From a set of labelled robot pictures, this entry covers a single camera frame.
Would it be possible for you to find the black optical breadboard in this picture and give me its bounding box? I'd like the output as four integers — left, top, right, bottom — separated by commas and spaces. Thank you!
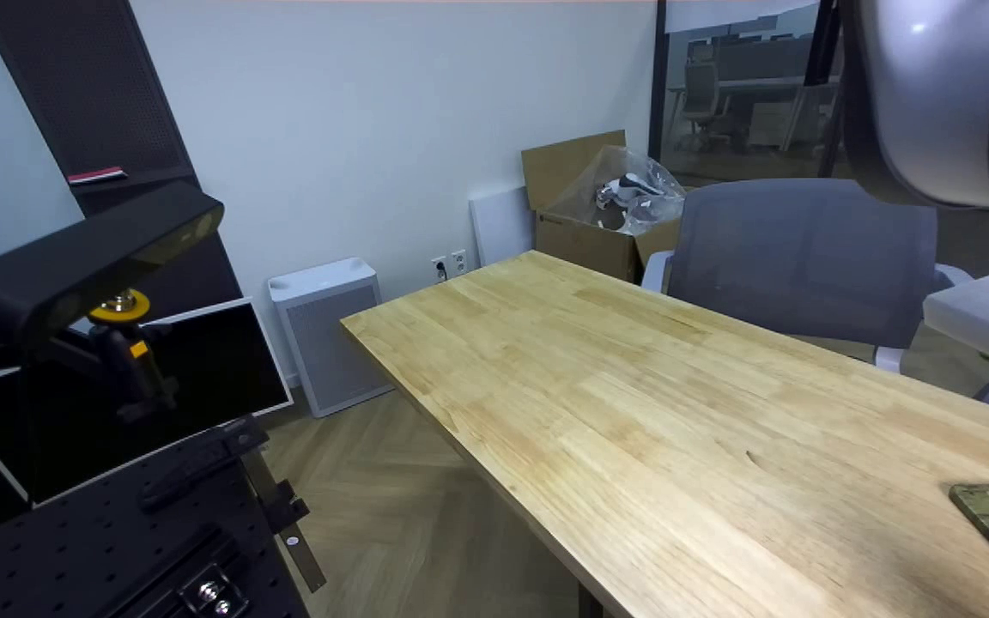
0, 422, 317, 618

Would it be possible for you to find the black stereo camera bar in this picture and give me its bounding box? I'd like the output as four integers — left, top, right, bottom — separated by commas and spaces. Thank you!
0, 179, 226, 348

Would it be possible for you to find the camera mount with yellow knob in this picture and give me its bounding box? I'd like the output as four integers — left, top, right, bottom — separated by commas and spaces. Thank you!
83, 287, 183, 430

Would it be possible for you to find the dark framed window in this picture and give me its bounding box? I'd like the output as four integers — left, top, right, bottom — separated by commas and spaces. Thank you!
650, 0, 859, 188

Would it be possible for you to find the white air purifier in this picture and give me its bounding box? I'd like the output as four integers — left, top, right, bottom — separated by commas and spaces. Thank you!
265, 253, 397, 420

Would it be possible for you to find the brown cardboard box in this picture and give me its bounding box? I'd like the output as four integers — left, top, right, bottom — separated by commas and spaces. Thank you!
518, 127, 685, 287

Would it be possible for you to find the clear plastic bag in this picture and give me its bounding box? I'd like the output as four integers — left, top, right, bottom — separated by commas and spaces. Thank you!
588, 151, 685, 242

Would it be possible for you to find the small pink item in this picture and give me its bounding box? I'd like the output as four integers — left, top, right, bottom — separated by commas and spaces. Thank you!
65, 166, 131, 188

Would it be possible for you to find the silver round knob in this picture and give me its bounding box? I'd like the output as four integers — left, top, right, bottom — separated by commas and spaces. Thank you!
176, 566, 242, 618

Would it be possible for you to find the white wall outlet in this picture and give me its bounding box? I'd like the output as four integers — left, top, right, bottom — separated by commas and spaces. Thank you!
423, 245, 474, 282

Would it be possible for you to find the white flat board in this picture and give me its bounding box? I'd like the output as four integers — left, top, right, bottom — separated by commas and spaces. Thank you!
467, 181, 538, 271

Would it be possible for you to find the grey office chair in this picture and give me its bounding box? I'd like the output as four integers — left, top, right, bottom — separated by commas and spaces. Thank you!
637, 177, 985, 377

